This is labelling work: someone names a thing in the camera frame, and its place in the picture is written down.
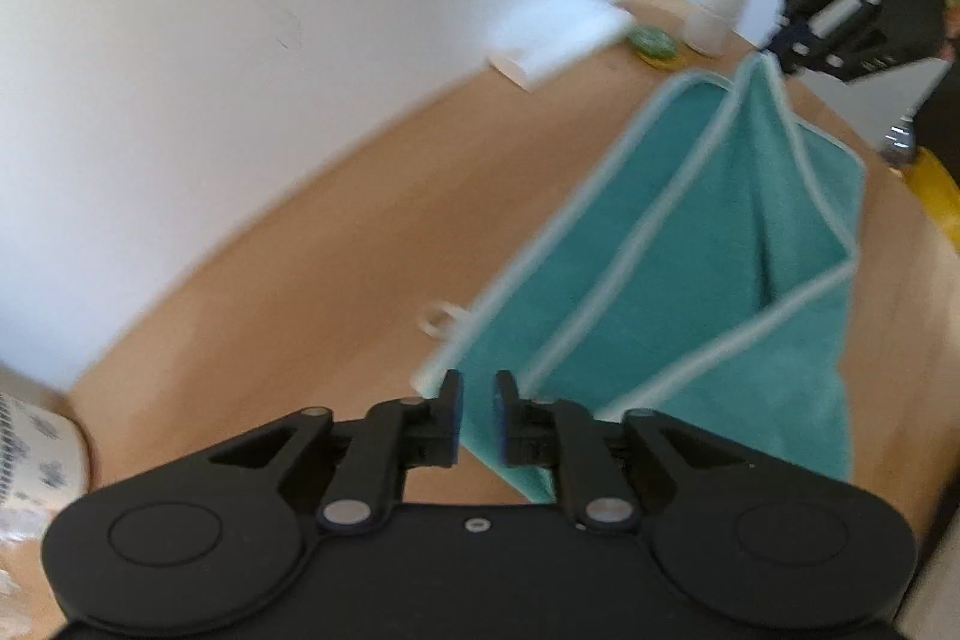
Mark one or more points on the yellow plastic bowl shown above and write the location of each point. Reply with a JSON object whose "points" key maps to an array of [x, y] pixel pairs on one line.
{"points": [[937, 190]]}

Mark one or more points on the green yellow round tin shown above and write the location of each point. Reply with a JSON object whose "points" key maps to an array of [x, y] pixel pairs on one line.
{"points": [[652, 44]]}

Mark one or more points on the white plastic bottle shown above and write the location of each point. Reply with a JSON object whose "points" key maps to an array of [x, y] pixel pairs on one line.
{"points": [[712, 14]]}

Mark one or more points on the patterned white container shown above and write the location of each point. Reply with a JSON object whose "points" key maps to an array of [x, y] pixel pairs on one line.
{"points": [[41, 445]]}

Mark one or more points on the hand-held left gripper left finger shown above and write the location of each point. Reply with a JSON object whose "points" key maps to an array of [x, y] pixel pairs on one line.
{"points": [[456, 416]]}

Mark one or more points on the teal towel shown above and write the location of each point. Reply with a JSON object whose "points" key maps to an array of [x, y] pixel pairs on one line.
{"points": [[675, 250]]}

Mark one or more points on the white tissue pack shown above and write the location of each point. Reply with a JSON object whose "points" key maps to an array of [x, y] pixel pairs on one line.
{"points": [[559, 36]]}

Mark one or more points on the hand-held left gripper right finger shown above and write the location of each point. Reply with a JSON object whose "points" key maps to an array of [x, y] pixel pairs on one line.
{"points": [[498, 419]]}

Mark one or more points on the dark wooden door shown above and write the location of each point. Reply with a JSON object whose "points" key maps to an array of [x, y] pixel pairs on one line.
{"points": [[943, 108]]}

